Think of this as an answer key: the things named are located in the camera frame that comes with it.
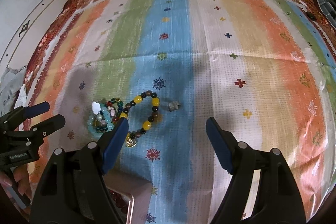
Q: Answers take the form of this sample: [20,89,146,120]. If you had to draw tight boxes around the silver metal tin box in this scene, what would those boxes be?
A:
[103,170,153,223]

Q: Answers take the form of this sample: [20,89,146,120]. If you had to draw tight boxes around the light blue bead bracelet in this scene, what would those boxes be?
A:
[87,106,116,139]

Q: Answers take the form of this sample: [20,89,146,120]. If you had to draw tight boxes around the white bed headboard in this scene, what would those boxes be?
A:
[1,0,67,73]

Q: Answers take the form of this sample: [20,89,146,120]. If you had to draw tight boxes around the dark red bead bracelet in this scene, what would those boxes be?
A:
[109,187,129,214]

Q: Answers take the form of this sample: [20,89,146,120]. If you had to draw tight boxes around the colourful striped woven mat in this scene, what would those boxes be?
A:
[29,0,335,223]

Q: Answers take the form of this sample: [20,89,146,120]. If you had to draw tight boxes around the yellow and black bead bracelet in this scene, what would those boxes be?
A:
[119,90,161,148]

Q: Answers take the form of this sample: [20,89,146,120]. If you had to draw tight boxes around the white and pink stone bracelet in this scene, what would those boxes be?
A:
[91,101,116,125]

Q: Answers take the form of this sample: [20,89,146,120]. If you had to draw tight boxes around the grey crumpled cloth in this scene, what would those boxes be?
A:
[1,66,27,116]

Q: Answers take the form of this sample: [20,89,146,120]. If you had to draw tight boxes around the person's left hand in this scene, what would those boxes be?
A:
[1,165,32,198]

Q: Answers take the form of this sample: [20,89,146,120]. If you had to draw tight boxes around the small black object on mat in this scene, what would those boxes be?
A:
[306,11,317,21]

